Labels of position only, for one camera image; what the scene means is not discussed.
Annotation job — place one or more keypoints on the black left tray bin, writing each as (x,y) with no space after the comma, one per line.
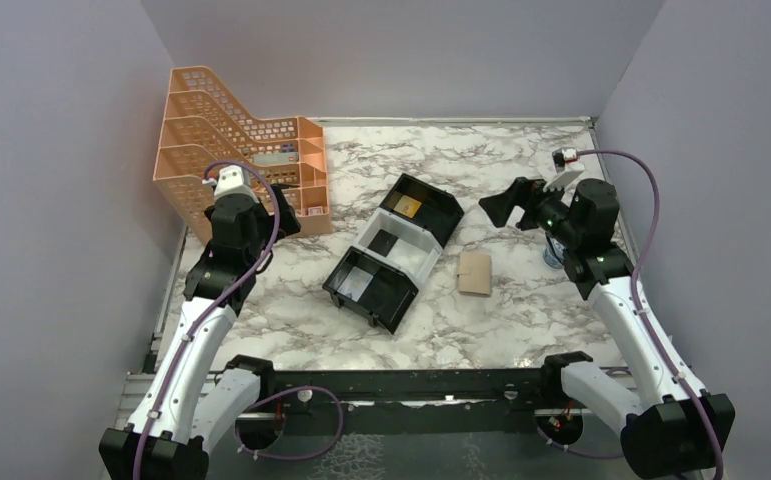
(386,300)

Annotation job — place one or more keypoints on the silver VIP card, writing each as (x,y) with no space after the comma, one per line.
(355,283)

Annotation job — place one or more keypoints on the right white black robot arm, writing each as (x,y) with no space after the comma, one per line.
(671,424)

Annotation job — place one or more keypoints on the gold card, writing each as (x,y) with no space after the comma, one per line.
(407,206)

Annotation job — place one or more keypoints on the black card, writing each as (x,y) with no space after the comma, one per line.
(383,242)

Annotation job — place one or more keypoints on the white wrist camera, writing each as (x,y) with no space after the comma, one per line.
(565,162)
(233,180)

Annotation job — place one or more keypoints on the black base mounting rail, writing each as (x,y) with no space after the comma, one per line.
(395,402)

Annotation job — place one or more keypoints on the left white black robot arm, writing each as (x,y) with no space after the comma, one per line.
(172,432)

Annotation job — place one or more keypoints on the peach plastic file organizer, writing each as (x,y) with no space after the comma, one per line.
(204,122)

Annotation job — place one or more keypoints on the black right tray bin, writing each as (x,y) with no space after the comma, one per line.
(439,214)

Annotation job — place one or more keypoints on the items in organizer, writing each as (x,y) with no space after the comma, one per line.
(299,169)

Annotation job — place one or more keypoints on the blue white round tin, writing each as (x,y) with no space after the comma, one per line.
(554,254)

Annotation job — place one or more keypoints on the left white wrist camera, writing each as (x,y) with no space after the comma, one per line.
(233,180)

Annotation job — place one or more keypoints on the black tray bin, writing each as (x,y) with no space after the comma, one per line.
(439,214)
(386,300)

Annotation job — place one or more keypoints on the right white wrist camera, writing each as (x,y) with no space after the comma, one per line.
(565,162)

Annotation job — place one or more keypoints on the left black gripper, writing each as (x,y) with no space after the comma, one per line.
(287,223)

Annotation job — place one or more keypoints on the white middle tray bin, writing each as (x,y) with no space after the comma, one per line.
(415,253)

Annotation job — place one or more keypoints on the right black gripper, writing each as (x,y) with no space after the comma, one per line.
(525,192)

